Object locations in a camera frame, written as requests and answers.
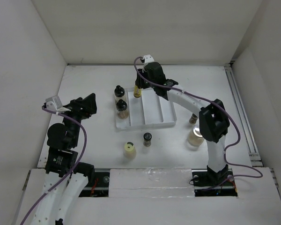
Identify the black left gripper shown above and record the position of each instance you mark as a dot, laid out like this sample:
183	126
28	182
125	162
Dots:
85	107

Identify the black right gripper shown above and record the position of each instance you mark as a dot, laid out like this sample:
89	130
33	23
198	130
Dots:
139	82

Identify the yellow sauce bottle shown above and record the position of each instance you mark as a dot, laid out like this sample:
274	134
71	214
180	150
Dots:
137	92

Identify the black cap brown bottle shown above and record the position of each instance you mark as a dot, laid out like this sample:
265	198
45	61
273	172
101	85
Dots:
122	109

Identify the black cap cream bottle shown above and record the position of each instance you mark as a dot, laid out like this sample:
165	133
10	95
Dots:
119	94

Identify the small brown spice jar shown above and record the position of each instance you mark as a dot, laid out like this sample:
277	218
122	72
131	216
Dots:
193	119

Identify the yellow cap powder bottle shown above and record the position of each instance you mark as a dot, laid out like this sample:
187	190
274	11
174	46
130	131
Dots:
129	150

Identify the black cap spice jar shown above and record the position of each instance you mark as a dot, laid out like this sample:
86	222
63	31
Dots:
147	137

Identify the large clear glass jar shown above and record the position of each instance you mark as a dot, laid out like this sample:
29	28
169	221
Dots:
195	138

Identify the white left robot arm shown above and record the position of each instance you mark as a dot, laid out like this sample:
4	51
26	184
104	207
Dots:
65	174

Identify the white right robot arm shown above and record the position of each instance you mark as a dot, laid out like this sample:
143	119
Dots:
213	119

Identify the white divided organizer tray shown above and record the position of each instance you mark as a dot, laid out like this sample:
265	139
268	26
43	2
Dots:
148	111

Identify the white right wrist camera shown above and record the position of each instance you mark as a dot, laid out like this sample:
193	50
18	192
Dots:
147	59

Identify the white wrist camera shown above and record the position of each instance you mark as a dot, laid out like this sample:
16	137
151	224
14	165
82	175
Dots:
53	103
147	59

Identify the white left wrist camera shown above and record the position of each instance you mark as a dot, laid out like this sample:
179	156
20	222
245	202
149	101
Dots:
53	103

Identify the aluminium side rail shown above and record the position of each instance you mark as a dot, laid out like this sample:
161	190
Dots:
254	155

